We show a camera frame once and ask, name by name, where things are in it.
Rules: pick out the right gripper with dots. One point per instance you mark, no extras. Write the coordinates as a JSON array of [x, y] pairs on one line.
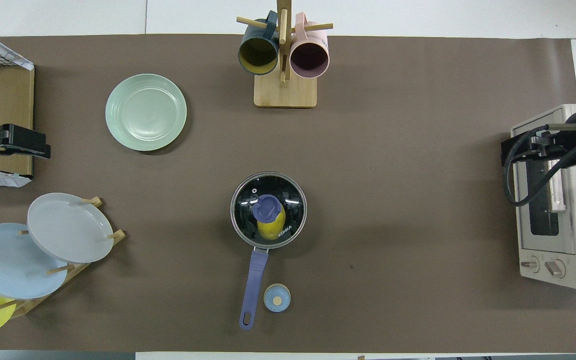
[[555, 147]]

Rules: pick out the glass lid with purple knob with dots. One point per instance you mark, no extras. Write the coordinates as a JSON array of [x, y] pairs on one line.
[[246, 220]]

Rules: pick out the grey plate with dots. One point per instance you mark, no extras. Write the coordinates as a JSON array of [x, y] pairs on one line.
[[68, 227]]

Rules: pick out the light green plate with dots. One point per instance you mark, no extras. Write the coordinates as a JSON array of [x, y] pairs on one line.
[[146, 112]]

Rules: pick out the light blue plate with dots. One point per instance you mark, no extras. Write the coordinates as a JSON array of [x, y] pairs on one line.
[[8, 262]]

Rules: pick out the wooden plate rack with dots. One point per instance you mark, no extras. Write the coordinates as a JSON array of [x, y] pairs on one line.
[[95, 250]]

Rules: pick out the beige toaster oven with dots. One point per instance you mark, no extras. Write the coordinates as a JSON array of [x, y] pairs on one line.
[[575, 250]]

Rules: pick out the brown table mat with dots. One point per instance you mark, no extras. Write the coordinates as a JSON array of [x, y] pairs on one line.
[[393, 200]]

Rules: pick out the pink mug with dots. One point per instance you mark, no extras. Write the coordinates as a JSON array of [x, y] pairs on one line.
[[309, 59]]

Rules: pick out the wooden mug tree stand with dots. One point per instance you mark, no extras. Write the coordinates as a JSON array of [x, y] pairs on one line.
[[285, 92]]

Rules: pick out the dark teal mug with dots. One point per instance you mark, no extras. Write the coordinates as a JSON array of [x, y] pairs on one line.
[[258, 52]]

